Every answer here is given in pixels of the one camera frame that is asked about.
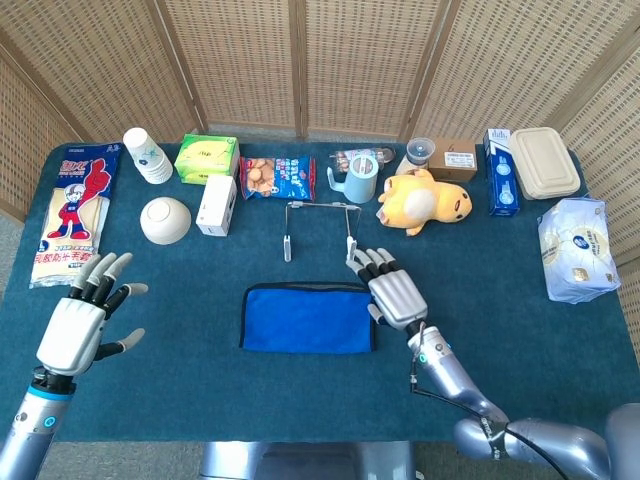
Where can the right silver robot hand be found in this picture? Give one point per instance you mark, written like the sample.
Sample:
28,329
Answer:
397,300

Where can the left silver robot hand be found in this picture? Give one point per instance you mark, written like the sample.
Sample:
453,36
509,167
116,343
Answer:
72,335

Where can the grey and blue cloth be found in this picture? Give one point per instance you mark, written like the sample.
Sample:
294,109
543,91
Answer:
305,320

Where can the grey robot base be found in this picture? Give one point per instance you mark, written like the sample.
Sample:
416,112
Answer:
300,462

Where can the teal carpet table cover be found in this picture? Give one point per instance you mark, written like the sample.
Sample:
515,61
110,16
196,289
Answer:
150,390

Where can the yellow plush toy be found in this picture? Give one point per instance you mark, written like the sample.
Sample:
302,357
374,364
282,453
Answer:
425,200

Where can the light blue mug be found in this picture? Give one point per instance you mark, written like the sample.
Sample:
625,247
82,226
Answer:
360,182

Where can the brown cardboard box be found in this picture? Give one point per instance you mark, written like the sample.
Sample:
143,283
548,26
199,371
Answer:
452,165

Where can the beige upturned bowl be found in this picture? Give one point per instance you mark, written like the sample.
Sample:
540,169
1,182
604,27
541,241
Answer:
165,220

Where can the clear snack packet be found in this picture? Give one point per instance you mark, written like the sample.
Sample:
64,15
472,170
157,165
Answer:
340,161

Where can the clear lidded plastic jar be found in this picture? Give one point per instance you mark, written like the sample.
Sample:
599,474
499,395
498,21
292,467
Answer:
419,150

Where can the long blue carton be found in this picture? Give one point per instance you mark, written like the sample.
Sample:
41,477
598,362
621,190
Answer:
502,185

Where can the blue biscuit bag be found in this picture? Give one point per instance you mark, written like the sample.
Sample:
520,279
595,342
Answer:
275,177

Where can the pale blue tissue pack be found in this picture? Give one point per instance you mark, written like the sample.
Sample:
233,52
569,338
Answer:
575,250

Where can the white cardboard box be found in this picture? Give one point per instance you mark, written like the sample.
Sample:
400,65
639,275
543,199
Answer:
215,205

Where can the stack of paper cups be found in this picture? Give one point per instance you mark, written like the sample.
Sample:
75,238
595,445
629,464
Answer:
145,155

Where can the beige lidded lunch box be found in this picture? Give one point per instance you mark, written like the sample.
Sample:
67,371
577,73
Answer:
542,162

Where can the green tissue box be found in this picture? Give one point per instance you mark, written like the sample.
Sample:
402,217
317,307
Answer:
205,155

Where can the wooden rattan folding screen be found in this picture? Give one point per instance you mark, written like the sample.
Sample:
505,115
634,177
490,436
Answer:
240,60

